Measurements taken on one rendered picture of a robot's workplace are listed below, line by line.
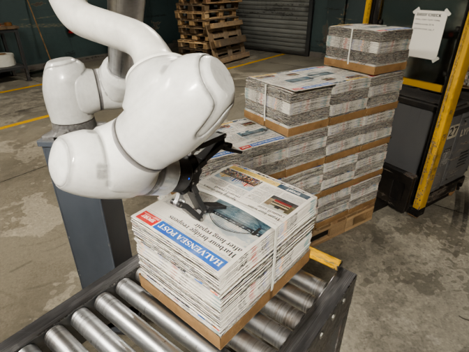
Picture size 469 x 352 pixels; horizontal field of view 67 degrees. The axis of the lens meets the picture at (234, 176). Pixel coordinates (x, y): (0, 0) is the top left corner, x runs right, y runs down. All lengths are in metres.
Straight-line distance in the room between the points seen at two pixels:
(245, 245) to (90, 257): 1.08
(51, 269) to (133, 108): 2.02
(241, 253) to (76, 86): 0.90
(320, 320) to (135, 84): 0.69
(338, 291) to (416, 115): 2.01
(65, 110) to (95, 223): 0.48
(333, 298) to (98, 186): 0.67
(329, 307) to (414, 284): 1.42
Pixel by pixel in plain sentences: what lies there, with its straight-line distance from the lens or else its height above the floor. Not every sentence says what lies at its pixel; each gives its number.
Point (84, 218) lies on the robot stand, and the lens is 1.59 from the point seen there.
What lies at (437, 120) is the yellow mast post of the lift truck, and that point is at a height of 0.75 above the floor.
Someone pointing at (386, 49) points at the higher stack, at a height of 1.19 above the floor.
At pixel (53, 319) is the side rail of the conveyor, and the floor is 0.80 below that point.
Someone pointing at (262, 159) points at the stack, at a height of 0.75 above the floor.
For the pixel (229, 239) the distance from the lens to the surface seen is 0.76.
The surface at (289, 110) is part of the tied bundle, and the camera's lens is 1.75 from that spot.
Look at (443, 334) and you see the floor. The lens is 2.15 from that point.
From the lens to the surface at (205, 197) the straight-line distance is 0.90.
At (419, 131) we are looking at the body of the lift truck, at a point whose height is 0.58.
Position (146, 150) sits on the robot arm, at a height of 1.31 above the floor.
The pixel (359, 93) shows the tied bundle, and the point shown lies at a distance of 2.10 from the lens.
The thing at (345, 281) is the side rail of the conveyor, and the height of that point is 0.80.
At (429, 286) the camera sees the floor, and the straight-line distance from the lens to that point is 2.37.
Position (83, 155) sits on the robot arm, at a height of 1.30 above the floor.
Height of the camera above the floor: 1.50
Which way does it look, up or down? 29 degrees down
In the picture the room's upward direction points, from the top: straight up
